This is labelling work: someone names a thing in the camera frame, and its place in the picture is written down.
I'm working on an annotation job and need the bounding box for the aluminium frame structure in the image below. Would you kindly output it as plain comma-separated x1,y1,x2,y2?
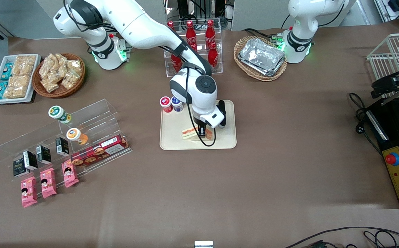
374,0,399,24

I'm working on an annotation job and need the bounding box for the aluminium foil container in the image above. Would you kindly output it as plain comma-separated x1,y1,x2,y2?
238,38,286,77

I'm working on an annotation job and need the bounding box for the white wire rack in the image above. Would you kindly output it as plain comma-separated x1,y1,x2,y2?
367,33,399,99

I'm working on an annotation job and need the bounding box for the green lid cup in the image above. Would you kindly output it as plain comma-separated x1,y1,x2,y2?
48,105,72,124

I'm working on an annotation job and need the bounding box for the beige cracker pack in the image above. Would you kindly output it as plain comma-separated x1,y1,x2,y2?
4,86,29,100
13,55,37,74
8,74,33,91

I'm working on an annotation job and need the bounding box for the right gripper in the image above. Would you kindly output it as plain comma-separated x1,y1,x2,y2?
193,103,226,138

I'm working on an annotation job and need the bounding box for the clear acrylic bottle rack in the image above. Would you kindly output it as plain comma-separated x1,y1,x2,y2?
162,21,223,77

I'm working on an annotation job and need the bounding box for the cream plastic tray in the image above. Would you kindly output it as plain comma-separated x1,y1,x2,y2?
160,100,237,151

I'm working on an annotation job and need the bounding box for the black appliance with yellow panel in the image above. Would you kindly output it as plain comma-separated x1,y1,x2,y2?
365,98,399,209

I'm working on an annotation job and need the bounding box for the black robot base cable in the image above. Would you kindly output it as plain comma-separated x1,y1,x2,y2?
243,28,279,40

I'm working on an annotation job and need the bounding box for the red lid cup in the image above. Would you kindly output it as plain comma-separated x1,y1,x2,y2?
160,96,173,113

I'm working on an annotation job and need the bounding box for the black power cable with plug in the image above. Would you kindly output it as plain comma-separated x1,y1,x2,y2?
349,92,382,155

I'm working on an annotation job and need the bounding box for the small black carton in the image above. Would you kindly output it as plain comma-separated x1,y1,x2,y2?
36,145,52,164
55,137,70,155
13,157,26,178
23,151,38,170

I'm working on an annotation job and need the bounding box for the blue lid cup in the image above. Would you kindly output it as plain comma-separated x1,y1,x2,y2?
171,96,184,112

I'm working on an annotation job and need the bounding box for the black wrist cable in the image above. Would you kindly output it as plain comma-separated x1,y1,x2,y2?
181,65,217,147

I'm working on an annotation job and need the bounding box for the brown wicker basket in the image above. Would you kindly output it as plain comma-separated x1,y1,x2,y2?
32,53,85,99

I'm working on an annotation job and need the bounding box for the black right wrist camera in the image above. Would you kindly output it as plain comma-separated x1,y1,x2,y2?
218,100,227,128

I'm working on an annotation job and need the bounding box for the red cookie box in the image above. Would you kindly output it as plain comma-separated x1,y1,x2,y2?
70,135,129,167

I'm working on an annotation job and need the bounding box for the light wicker basket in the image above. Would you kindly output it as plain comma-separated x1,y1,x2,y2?
234,36,288,82

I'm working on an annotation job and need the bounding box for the orange cup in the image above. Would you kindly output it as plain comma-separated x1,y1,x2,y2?
66,128,88,145

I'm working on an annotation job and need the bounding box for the looped black cable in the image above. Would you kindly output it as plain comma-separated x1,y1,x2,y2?
363,230,399,248

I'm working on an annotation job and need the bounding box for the grey metal handle bar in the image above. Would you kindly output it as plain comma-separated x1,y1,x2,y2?
367,110,389,141

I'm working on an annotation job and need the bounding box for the clear acrylic stepped shelf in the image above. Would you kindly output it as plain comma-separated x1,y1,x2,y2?
0,99,133,198

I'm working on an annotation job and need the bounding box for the long black cable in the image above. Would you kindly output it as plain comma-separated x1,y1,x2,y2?
284,226,399,248

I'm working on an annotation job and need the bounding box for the triangle sandwich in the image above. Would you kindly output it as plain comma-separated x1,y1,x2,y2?
182,126,215,142

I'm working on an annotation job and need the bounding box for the pink snack packet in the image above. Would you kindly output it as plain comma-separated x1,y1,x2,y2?
21,176,38,208
40,168,57,199
62,162,79,188

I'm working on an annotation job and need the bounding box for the black equipment stand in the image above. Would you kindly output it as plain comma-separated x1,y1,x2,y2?
163,0,234,30

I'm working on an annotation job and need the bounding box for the clear bag of snacks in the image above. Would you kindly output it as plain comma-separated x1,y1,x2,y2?
39,53,57,78
61,71,81,89
41,76,60,93
68,59,83,73
55,54,70,71

